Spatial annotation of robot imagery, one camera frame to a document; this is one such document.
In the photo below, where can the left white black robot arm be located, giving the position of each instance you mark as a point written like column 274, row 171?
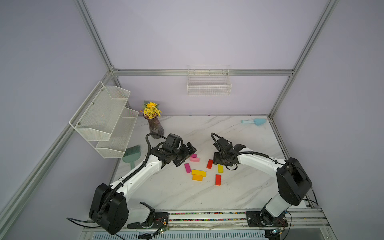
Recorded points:
column 109, row 209

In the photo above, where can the red block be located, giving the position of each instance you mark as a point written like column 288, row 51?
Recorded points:
column 218, row 180
column 210, row 164

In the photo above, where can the orange block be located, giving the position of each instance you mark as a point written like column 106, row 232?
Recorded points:
column 198, row 178

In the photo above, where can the light pink block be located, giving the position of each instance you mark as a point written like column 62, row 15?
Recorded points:
column 195, row 160

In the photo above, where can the upper white mesh shelf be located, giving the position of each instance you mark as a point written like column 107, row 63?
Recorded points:
column 97, row 118

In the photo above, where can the aluminium front rail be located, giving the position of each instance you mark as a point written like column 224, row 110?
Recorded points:
column 295, row 218

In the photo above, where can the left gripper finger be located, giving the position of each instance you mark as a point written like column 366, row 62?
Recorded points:
column 192, row 150
column 180, row 161

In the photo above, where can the teal scoop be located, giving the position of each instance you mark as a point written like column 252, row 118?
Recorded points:
column 257, row 122

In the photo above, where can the yellow flower bouquet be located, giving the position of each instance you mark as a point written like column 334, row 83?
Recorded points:
column 151, row 110

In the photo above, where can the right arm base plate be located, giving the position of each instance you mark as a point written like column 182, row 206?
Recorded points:
column 263, row 219

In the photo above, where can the white mesh shelf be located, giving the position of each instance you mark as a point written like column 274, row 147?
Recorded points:
column 97, row 118
column 115, row 148

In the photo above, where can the lower white mesh shelf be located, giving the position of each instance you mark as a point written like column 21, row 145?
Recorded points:
column 115, row 148

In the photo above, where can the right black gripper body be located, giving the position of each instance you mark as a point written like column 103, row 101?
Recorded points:
column 221, row 159

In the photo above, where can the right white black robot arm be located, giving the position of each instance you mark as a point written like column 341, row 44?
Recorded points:
column 292, row 180

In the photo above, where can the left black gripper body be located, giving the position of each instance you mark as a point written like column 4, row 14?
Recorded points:
column 179, row 152

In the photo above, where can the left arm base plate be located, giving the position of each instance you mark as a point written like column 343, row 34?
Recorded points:
column 153, row 221

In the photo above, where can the magenta block lower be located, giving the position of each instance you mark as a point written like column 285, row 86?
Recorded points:
column 188, row 168

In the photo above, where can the dark glass vase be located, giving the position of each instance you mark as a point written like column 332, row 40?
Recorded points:
column 156, row 127

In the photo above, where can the white wire wall basket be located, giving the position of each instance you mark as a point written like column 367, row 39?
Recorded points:
column 209, row 81

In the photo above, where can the yellow large block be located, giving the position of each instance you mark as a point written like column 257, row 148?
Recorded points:
column 199, row 173

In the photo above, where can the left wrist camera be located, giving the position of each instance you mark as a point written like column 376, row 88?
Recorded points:
column 172, row 142

